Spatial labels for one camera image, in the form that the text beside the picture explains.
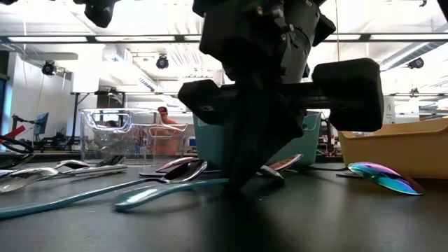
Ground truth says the blue computer monitor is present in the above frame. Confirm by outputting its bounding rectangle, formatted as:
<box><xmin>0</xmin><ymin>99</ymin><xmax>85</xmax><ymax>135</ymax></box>
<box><xmin>34</xmin><ymin>111</ymin><xmax>50</xmax><ymax>137</ymax></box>

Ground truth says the white pillar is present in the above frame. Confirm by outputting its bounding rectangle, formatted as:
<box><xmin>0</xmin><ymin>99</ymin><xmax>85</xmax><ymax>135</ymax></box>
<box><xmin>383</xmin><ymin>96</ymin><xmax>397</xmax><ymax>124</ymax></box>

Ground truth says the red background object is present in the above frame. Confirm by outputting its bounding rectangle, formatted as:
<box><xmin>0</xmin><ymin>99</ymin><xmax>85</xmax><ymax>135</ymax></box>
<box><xmin>0</xmin><ymin>125</ymin><xmax>27</xmax><ymax>145</ymax></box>

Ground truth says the clear plastic bin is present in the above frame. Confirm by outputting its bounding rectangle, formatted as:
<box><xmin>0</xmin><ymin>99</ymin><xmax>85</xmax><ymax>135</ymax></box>
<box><xmin>78</xmin><ymin>107</ymin><xmax>190</xmax><ymax>166</ymax></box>

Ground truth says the black overhead frame bar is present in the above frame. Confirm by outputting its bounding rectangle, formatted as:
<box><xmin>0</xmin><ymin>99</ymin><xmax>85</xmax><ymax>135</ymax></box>
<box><xmin>0</xmin><ymin>34</ymin><xmax>448</xmax><ymax>44</ymax></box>

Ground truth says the black ceiling camera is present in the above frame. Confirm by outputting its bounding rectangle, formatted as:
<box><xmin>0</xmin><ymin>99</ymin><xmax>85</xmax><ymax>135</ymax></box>
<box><xmin>155</xmin><ymin>54</ymin><xmax>170</xmax><ymax>70</ymax></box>
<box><xmin>407</xmin><ymin>57</ymin><xmax>426</xmax><ymax>70</ymax></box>
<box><xmin>41</xmin><ymin>59</ymin><xmax>57</xmax><ymax>77</ymax></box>

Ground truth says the teal plastic bin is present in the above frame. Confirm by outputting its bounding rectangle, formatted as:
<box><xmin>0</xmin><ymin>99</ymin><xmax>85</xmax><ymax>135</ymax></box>
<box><xmin>192</xmin><ymin>111</ymin><xmax>322</xmax><ymax>169</ymax></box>

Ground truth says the black bowl teal handle spoon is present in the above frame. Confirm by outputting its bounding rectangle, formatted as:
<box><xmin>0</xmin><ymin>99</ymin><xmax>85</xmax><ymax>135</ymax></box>
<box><xmin>113</xmin><ymin>164</ymin><xmax>286</xmax><ymax>214</ymax></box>
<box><xmin>0</xmin><ymin>159</ymin><xmax>209</xmax><ymax>221</ymax></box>
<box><xmin>96</xmin><ymin>155</ymin><xmax>126</xmax><ymax>167</ymax></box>

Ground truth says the silver metal spoon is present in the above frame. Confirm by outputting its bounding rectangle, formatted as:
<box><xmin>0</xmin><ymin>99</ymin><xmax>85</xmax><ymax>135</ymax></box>
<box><xmin>0</xmin><ymin>163</ymin><xmax>129</xmax><ymax>195</ymax></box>

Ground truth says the black table mat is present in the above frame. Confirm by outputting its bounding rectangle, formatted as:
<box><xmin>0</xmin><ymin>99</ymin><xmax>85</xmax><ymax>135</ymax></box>
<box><xmin>0</xmin><ymin>160</ymin><xmax>448</xmax><ymax>252</ymax></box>

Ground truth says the thin hanging cord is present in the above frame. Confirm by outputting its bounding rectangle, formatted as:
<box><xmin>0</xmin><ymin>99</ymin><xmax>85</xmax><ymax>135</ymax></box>
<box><xmin>334</xmin><ymin>0</ymin><xmax>341</xmax><ymax>62</ymax></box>

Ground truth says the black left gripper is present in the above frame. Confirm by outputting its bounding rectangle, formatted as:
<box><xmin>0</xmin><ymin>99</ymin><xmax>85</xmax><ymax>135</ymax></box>
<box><xmin>72</xmin><ymin>0</ymin><xmax>122</xmax><ymax>29</ymax></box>

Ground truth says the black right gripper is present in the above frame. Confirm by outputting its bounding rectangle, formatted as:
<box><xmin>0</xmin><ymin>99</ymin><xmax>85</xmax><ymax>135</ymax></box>
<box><xmin>177</xmin><ymin>0</ymin><xmax>385</xmax><ymax>196</ymax></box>

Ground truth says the iridescent rainbow metal spoon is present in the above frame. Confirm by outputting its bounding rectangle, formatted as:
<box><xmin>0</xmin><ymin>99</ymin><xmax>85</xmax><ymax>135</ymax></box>
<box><xmin>335</xmin><ymin>161</ymin><xmax>426</xmax><ymax>197</ymax></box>
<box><xmin>155</xmin><ymin>155</ymin><xmax>202</xmax><ymax>174</ymax></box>
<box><xmin>266</xmin><ymin>153</ymin><xmax>305</xmax><ymax>174</ymax></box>

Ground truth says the mustard orange plastic bin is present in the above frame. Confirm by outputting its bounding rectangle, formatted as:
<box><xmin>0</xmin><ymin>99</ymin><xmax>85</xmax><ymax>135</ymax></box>
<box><xmin>337</xmin><ymin>117</ymin><xmax>448</xmax><ymax>181</ymax></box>

